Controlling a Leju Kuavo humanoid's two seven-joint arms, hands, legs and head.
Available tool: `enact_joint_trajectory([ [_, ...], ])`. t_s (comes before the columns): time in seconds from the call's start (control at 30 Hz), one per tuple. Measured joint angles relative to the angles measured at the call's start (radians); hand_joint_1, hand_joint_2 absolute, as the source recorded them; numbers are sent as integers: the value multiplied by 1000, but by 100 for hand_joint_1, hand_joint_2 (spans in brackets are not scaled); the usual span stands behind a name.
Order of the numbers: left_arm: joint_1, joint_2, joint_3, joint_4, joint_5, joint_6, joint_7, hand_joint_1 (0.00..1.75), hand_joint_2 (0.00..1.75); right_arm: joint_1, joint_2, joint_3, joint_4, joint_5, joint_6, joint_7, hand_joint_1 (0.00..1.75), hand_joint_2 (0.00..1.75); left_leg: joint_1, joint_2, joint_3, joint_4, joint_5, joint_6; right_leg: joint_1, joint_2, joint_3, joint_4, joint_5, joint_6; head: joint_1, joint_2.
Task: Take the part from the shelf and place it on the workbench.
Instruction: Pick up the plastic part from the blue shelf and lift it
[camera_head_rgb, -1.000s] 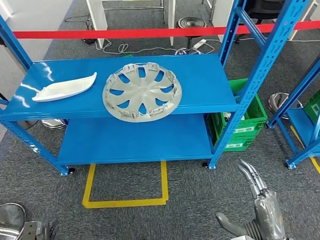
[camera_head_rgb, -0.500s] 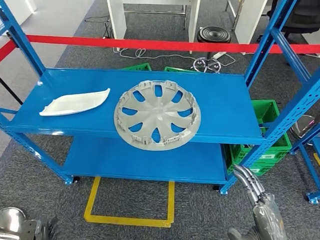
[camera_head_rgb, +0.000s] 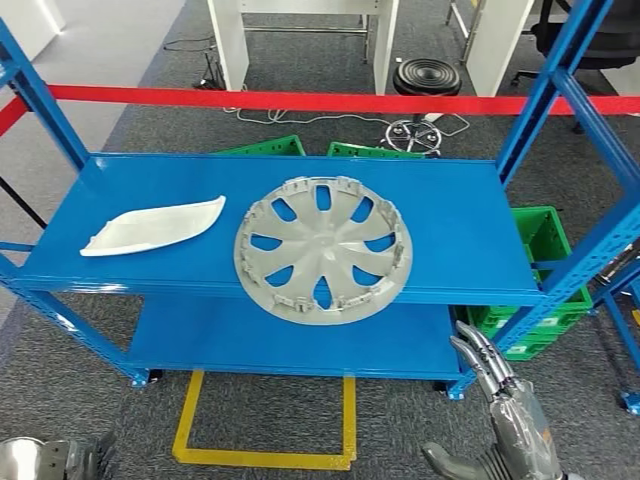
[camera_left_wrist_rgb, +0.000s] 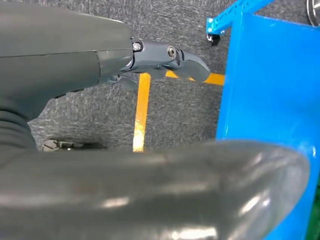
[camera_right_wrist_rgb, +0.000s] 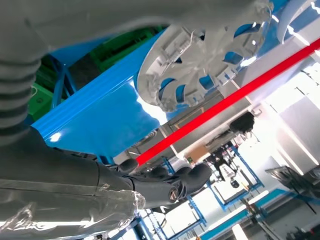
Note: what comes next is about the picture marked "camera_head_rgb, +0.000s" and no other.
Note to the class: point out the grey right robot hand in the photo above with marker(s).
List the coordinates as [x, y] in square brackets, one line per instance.
[522, 430]

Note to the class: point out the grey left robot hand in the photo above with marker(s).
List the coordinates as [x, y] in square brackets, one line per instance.
[80, 460]

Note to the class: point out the grey plastic wheel hubcap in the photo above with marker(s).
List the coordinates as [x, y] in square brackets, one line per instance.
[322, 252]

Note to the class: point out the white curved plastic part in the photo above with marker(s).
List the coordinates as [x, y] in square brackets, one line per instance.
[150, 228]

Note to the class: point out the green plastic crate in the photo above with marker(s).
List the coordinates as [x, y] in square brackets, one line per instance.
[545, 232]
[525, 348]
[270, 147]
[370, 151]

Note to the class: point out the thin black rod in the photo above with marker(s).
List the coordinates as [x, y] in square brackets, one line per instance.
[23, 202]

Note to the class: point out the black round stool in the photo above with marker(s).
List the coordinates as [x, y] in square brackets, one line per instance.
[426, 76]

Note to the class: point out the white desk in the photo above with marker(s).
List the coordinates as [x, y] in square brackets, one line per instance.
[495, 46]
[232, 40]

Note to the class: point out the black office chair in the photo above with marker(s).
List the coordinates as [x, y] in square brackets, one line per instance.
[615, 40]

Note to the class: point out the black router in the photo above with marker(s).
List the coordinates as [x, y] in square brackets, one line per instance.
[212, 76]

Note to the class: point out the red barrier belt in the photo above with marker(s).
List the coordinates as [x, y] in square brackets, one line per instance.
[300, 100]

